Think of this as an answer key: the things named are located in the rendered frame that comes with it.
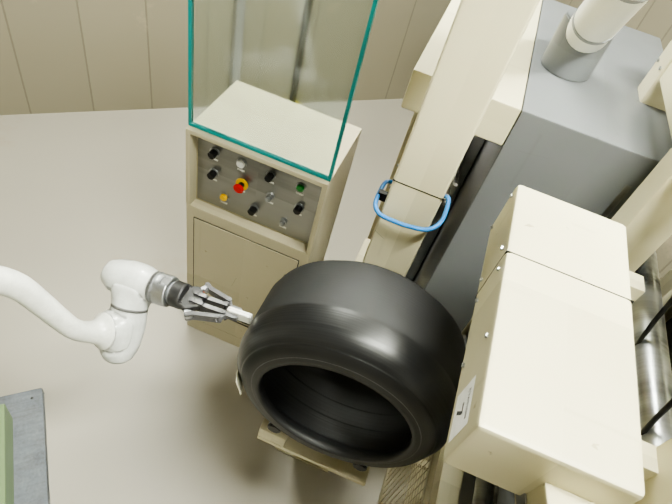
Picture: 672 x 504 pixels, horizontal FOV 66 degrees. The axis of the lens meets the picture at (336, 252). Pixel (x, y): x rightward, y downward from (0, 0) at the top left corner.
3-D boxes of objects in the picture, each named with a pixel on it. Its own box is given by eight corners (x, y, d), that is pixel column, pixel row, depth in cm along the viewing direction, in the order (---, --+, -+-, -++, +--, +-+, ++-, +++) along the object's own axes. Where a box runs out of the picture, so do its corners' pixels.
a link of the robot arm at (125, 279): (169, 267, 150) (158, 310, 152) (122, 251, 153) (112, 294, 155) (148, 270, 140) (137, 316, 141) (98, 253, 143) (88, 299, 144)
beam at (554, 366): (487, 227, 126) (516, 180, 115) (589, 268, 124) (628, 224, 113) (437, 462, 85) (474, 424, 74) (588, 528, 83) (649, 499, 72)
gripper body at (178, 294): (162, 295, 139) (193, 305, 137) (179, 273, 145) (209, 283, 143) (166, 312, 144) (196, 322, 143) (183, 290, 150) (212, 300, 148)
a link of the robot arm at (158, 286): (161, 264, 145) (180, 270, 144) (166, 286, 152) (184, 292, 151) (142, 287, 139) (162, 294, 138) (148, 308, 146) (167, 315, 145)
